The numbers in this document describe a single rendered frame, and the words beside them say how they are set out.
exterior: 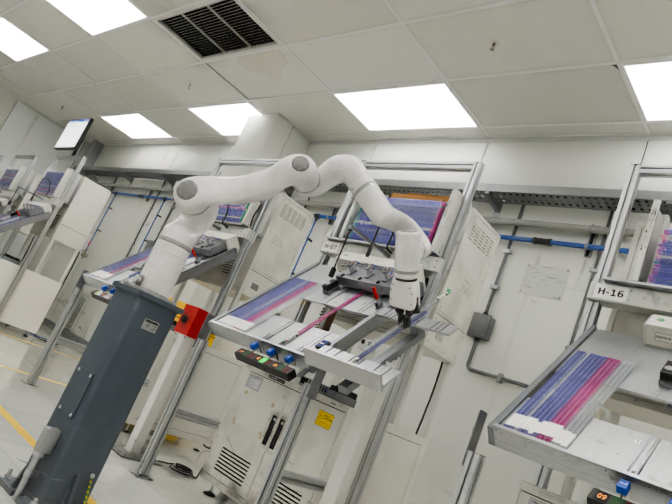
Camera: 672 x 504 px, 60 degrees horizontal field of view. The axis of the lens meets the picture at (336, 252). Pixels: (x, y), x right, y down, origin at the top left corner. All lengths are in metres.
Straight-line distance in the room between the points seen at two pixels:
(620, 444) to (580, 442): 0.10
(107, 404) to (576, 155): 3.57
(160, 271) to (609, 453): 1.43
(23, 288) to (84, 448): 4.69
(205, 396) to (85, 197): 3.46
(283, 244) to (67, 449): 2.31
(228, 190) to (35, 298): 4.82
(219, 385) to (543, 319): 2.12
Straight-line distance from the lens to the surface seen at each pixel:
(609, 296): 2.33
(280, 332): 2.51
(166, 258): 2.03
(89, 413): 2.01
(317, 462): 2.52
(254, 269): 3.82
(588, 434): 1.80
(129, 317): 1.98
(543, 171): 4.59
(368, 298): 2.63
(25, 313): 6.70
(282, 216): 3.93
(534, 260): 4.25
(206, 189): 2.04
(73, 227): 6.72
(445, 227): 2.73
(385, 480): 2.82
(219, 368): 3.83
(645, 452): 1.76
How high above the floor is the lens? 0.62
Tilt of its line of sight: 13 degrees up
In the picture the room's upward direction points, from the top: 23 degrees clockwise
